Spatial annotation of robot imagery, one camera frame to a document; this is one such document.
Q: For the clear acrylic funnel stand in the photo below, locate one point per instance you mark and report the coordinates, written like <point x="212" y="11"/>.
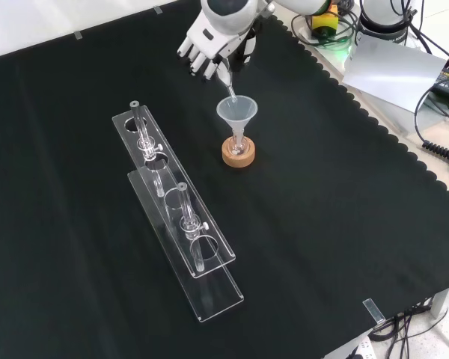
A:
<point x="179" y="224"/>

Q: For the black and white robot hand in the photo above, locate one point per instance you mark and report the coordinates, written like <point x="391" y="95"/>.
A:
<point x="213" y="43"/>

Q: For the clear glass weighing funnel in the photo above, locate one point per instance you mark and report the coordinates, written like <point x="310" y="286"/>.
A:
<point x="229" y="84"/>

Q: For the small glass round-bottom flask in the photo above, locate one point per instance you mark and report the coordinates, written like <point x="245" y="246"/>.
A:
<point x="238" y="146"/>

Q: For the clear tape strip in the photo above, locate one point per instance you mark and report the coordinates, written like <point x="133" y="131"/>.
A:
<point x="78" y="35"/>
<point x="374" y="311"/>

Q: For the white power strip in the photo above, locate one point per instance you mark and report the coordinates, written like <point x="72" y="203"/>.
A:
<point x="363" y="349"/>

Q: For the white table leg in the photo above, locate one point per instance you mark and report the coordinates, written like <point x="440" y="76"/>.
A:
<point x="443" y="299"/>

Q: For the translucent plastic funnel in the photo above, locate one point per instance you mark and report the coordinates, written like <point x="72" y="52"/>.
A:
<point x="236" y="112"/>

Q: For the black bench cloth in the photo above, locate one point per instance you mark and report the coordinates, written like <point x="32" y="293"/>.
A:
<point x="284" y="243"/>

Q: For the yellow stop button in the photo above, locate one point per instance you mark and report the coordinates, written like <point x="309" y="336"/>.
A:
<point x="325" y="23"/>

